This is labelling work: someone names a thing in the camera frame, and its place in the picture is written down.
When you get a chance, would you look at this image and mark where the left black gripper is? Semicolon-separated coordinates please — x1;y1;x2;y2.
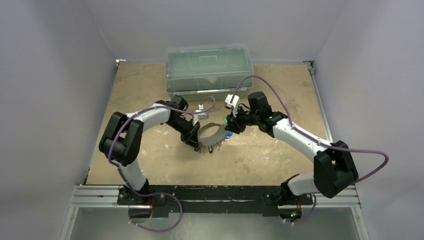
165;116;201;150

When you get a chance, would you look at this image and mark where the blue key tag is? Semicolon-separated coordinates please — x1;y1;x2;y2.
225;131;233;140

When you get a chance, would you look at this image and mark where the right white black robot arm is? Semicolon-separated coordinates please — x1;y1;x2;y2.
224;91;359;204

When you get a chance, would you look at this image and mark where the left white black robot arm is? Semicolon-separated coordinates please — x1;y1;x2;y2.
98;95;200;205

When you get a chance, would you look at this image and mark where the clear plastic storage box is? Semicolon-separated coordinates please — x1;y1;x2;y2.
165;43;254;102

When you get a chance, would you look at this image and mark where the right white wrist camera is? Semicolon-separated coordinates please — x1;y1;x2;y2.
224;94;240;117

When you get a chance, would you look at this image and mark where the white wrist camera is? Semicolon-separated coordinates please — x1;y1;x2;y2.
224;94;240;117
193;104;209;123

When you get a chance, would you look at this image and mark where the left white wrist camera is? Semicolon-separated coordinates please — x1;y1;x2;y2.
193;104;209;123

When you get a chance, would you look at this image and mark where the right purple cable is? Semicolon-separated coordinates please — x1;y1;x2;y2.
231;75;390;226

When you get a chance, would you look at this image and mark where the purple cable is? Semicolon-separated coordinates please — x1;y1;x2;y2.
107;96;217;233
231;75;390;226

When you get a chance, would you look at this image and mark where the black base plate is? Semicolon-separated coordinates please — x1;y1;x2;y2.
117;185;313;218

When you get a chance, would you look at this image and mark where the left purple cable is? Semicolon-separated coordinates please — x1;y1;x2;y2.
107;96;217;233

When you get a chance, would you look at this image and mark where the right side aluminium rail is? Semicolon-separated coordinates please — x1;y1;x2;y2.
303;60;334;142

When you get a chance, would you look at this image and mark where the aluminium frame rail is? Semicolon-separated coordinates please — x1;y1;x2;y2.
60;185;369;240

